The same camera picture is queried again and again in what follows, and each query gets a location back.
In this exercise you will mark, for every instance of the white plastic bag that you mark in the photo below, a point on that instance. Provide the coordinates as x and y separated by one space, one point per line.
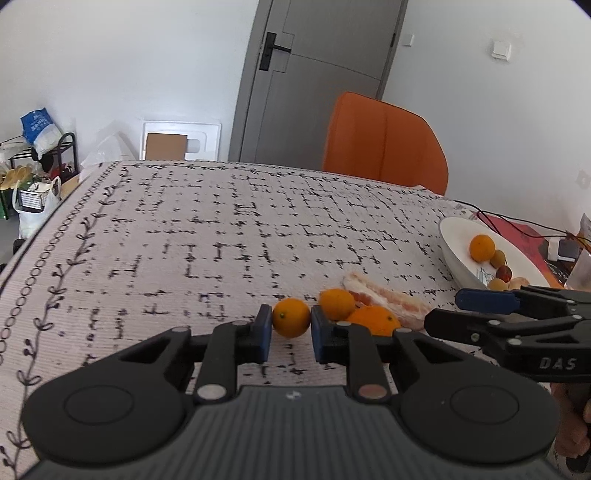
34 212

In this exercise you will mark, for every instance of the white foam board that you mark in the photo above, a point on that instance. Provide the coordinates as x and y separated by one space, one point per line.
205 138

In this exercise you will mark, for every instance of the clear plastic bag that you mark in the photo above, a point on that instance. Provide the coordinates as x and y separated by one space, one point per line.
106 150

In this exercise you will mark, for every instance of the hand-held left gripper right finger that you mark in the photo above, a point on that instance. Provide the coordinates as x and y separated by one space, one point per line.
319 334

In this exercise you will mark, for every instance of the black patterned white tablecloth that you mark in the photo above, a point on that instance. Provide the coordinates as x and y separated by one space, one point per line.
184 254

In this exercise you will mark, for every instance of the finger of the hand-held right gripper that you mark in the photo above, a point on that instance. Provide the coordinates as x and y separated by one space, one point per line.
485 300
461 323

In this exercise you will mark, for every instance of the brown cardboard piece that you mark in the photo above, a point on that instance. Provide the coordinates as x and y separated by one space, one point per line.
166 145

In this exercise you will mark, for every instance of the person's right hand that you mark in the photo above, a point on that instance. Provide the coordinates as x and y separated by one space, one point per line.
570 424

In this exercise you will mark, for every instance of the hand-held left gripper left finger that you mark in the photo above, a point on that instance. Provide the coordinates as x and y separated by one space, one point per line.
264 332

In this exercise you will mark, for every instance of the grey door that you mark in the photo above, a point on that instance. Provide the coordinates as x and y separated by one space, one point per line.
323 69

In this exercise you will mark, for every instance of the yellow slippers pair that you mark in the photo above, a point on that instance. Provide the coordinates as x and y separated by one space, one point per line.
16 177

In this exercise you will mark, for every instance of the orange chair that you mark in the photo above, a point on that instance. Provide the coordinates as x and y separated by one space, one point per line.
383 143

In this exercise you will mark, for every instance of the white ceramic bowl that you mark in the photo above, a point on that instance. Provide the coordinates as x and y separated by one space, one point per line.
459 251

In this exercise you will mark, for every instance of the green box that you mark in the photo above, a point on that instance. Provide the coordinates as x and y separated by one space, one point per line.
4 205

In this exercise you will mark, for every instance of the blue and white bag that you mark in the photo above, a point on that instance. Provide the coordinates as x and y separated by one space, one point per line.
39 129

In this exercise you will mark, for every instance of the red printed mat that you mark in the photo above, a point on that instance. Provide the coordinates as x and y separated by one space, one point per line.
531 247

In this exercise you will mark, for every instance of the white charger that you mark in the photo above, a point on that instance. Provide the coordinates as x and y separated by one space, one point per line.
565 249

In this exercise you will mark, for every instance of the tan paper bag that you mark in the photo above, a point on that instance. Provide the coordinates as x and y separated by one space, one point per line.
69 185

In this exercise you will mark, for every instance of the white wall box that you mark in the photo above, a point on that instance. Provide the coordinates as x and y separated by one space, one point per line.
501 49

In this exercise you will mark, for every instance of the white wall switch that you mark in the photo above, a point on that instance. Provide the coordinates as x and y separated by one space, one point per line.
407 39

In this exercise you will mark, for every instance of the large orange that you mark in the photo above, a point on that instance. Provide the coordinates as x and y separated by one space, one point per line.
482 248
374 321

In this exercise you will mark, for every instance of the black shoe rack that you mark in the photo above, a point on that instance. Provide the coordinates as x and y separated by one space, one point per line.
69 150

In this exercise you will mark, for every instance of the small orange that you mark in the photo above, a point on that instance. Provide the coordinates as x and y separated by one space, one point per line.
337 303
291 317

